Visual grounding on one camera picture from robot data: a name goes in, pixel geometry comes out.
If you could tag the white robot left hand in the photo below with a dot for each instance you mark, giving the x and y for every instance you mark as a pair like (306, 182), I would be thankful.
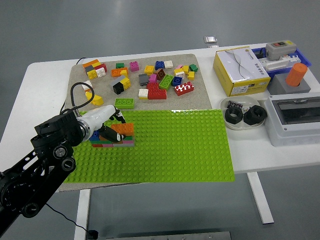
(98, 115)

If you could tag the blue four-stud toy brick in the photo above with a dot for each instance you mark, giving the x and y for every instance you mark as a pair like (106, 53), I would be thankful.
(94, 137)
(159, 65)

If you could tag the orange eight-stud toy brick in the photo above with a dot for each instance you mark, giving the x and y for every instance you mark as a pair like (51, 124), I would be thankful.
(123, 128)

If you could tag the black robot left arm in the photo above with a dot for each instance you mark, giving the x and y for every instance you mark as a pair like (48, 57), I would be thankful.
(50, 150)

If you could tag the yellow curved toy brick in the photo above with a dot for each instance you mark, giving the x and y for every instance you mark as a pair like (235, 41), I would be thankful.
(98, 100)

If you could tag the brown toy brick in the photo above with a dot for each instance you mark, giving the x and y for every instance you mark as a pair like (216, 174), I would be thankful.
(160, 74)
(103, 138)

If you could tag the dark green toy brick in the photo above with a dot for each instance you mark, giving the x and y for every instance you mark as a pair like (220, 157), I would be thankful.
(101, 142)

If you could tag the light green three-hole brick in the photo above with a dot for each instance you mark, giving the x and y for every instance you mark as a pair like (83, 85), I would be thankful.
(124, 103)

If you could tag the red flat toy brick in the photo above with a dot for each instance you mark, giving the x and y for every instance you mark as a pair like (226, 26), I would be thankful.
(97, 145)

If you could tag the pink flat toy brick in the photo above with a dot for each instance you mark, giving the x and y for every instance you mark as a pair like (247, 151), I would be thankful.
(128, 142)
(107, 145)

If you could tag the orange flat toy brick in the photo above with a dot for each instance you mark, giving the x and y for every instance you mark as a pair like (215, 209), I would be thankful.
(117, 142)
(90, 63)

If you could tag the black toy brick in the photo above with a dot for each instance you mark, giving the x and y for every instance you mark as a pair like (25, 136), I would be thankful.
(118, 88)

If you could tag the white brick with orange base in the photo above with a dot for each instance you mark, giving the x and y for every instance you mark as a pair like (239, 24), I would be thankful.
(85, 81)

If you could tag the grey flat toy brick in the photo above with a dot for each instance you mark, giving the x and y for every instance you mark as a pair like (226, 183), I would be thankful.
(123, 145)

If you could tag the grey slanted toy brick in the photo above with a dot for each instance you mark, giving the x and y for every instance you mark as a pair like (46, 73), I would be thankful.
(117, 80)

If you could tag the white toy brick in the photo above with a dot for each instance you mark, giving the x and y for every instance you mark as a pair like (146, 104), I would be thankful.
(168, 64)
(100, 72)

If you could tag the small yellow toy brick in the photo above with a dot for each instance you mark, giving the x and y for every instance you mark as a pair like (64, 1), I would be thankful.
(124, 73)
(191, 75)

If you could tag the white brick with yellow base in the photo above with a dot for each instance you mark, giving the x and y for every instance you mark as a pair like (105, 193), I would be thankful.
(179, 73)
(143, 93)

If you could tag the small dark green brick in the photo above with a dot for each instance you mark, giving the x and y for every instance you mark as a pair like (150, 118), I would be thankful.
(193, 68)
(120, 65)

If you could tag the magenta toy brick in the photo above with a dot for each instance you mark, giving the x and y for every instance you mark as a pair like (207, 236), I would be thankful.
(153, 78)
(134, 66)

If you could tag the large red stepped brick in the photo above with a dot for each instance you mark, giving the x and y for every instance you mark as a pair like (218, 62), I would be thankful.
(156, 92)

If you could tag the light green studded baseplate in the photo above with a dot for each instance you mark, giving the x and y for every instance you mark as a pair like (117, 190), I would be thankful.
(162, 155)

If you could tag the blue toy brick with hole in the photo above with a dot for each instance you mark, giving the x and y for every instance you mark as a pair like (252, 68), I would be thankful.
(177, 81)

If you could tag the red brick with white spots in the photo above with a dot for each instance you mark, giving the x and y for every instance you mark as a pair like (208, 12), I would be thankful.
(184, 89)

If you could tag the small pink toy brick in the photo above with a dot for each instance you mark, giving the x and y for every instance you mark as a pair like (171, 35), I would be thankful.
(179, 67)

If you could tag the grey-brown table mat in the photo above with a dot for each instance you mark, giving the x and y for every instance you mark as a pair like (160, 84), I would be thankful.
(197, 100)

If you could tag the white table leg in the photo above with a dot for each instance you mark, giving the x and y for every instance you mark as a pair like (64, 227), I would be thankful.
(82, 215)
(260, 197)

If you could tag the black power plug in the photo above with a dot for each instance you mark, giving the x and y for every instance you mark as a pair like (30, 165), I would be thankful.
(93, 234)

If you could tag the silver metal clamp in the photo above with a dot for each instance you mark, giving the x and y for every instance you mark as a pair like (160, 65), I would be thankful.
(211, 41)

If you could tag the small dark electronic component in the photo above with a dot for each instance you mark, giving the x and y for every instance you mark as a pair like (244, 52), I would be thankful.
(235, 104)

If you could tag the white and yellow cardboard box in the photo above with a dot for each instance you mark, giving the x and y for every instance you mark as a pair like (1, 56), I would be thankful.
(240, 70)

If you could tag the large black hex nut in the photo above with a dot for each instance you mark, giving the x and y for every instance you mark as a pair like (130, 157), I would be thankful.
(250, 120)

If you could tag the white shallow dish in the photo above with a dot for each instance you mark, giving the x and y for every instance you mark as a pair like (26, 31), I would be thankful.
(250, 101)

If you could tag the small black plug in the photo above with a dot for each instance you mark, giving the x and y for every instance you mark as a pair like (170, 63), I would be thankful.
(261, 53)

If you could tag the grey square block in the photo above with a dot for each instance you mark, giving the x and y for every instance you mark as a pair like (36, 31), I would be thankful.
(278, 86)

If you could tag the white terminal block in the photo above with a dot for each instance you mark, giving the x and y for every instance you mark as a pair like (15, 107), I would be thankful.
(277, 64)

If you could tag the orange cylinder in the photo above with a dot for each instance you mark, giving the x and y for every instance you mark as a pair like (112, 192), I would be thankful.
(296, 75)

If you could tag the blue plastic tray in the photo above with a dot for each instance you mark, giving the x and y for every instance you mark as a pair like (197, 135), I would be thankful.
(305, 59)

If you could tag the grey-white electrical enclosure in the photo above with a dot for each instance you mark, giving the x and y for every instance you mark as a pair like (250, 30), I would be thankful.
(287, 135)

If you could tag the grey push-button switch box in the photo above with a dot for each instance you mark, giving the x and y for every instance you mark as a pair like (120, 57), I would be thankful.
(280, 50)

